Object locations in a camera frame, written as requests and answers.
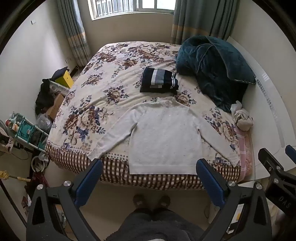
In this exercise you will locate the person's left slipper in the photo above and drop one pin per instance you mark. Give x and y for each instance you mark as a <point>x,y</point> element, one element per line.
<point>141,201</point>

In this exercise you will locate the white bed headboard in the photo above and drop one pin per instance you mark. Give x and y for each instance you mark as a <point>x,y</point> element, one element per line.
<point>266,104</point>

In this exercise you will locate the black clothes pile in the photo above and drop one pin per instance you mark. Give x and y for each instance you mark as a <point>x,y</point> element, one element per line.
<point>45,97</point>

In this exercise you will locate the barred window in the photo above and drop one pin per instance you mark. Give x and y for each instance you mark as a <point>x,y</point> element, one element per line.
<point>129,7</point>

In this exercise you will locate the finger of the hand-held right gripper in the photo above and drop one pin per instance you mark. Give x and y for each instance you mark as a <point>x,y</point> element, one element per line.
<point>291,153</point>
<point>270,162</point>

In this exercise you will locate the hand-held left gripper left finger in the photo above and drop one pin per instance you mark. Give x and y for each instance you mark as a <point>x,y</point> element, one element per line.
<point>89,183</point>

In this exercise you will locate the person's slipper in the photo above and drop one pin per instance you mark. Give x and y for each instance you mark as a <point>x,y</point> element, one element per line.
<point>141,201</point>
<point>163,201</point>

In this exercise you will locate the teal plush blanket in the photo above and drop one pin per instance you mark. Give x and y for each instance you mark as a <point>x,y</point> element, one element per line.
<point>212,67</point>

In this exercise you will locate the teal storage rack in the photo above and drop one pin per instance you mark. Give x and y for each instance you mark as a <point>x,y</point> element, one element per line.
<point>30,134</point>

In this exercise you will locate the clear plastic bag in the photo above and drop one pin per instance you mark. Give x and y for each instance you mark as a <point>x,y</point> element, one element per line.
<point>45,122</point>

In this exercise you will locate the black cloth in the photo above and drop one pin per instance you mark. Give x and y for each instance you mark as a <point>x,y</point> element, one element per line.
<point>60,72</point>

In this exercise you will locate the yellow box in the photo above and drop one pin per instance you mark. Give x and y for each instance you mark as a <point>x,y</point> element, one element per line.
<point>64,80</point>

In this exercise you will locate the pink striped under sheet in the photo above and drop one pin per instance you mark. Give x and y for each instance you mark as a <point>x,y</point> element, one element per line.
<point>245,150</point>

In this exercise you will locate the folded dark striped sweater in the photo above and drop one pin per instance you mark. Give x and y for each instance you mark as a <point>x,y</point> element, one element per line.
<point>159,80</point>

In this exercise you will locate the person's right slipper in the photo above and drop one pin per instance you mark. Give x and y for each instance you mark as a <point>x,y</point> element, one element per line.
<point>163,201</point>

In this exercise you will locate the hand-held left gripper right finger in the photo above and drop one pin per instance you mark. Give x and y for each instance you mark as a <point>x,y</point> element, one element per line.
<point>210,183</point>

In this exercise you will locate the cardboard box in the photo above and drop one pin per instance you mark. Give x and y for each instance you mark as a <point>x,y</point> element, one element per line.
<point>55,106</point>

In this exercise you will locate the blue-grey curtain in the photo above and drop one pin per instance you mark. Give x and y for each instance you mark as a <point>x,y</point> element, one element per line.
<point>203,18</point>
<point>74,30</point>

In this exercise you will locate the floral bed sheet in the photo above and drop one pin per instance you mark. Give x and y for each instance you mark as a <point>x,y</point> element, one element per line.
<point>111,69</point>

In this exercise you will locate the beige cloth bundle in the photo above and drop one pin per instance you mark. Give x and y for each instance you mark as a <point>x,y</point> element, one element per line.
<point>242,120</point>

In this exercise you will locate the white knit sweater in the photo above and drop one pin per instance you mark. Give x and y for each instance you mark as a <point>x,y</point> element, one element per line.
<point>161,139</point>

